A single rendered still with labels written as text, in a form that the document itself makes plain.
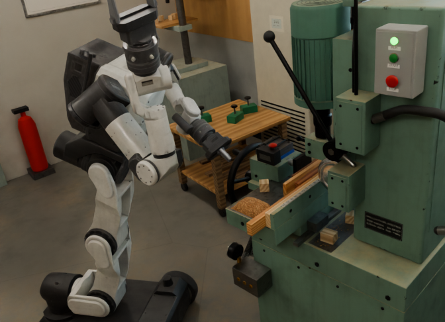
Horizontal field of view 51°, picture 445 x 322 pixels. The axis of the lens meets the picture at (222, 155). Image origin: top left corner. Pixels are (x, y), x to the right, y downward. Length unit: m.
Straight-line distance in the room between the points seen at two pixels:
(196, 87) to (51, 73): 1.25
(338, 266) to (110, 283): 1.07
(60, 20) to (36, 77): 0.51
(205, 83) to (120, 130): 2.46
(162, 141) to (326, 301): 0.76
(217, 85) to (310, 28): 2.55
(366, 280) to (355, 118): 0.49
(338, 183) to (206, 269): 1.52
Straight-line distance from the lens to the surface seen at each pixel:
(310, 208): 1.57
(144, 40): 1.22
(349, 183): 1.35
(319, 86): 1.45
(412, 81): 1.19
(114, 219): 1.94
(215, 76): 3.87
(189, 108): 1.93
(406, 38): 1.17
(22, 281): 3.09
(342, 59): 1.38
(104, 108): 1.44
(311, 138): 1.59
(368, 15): 1.27
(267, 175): 1.70
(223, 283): 2.64
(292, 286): 1.72
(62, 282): 2.36
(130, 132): 1.41
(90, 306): 2.27
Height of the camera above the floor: 1.74
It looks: 26 degrees down
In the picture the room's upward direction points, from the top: 7 degrees counter-clockwise
